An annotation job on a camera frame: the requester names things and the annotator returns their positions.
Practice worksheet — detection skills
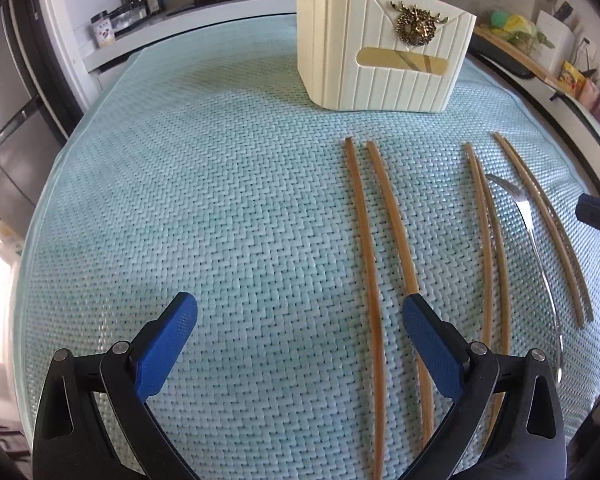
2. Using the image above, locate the white knife block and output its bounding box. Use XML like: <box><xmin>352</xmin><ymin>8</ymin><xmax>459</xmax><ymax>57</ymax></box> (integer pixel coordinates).
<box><xmin>531</xmin><ymin>10</ymin><xmax>576</xmax><ymax>78</ymax></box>

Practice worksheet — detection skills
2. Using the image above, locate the grey refrigerator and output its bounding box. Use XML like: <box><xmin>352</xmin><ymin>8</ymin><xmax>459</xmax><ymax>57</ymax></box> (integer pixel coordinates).
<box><xmin>0</xmin><ymin>0</ymin><xmax>82</xmax><ymax>236</ymax></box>

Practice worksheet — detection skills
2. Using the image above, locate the yellow green plastic bag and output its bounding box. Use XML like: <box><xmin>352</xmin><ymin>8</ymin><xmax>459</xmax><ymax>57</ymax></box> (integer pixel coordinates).
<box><xmin>478</xmin><ymin>0</ymin><xmax>555</xmax><ymax>55</ymax></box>

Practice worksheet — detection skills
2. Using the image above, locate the steel fork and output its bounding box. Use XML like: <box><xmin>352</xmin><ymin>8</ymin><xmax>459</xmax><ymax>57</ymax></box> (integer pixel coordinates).
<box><xmin>486</xmin><ymin>174</ymin><xmax>565</xmax><ymax>386</ymax></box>

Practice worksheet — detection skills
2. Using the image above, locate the teal woven table mat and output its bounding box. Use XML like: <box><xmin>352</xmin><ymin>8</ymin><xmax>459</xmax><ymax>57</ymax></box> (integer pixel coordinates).
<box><xmin>14</xmin><ymin>15</ymin><xmax>600</xmax><ymax>479</ymax></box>

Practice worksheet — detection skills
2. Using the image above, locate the seasoning jar rack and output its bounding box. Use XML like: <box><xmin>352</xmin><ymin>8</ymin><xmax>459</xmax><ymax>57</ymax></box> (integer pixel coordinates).
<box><xmin>108</xmin><ymin>1</ymin><xmax>148</xmax><ymax>38</ymax></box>

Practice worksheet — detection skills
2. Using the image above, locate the white spice jar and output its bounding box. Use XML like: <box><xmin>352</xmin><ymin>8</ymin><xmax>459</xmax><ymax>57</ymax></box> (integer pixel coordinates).
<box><xmin>91</xmin><ymin>11</ymin><xmax>116</xmax><ymax>48</ymax></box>

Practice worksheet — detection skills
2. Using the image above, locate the cream utensil holder box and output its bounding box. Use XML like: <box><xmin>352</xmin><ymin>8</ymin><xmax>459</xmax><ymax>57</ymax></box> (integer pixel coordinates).
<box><xmin>297</xmin><ymin>0</ymin><xmax>476</xmax><ymax>113</ymax></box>

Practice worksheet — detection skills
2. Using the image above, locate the yellow snack packet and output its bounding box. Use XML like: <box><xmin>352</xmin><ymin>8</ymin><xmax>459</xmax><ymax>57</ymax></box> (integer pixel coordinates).
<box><xmin>558</xmin><ymin>60</ymin><xmax>586</xmax><ymax>99</ymax></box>

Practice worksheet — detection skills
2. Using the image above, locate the wooden cutting board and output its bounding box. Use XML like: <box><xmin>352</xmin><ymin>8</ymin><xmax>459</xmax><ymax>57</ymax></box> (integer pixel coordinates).
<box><xmin>469</xmin><ymin>26</ymin><xmax>582</xmax><ymax>99</ymax></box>

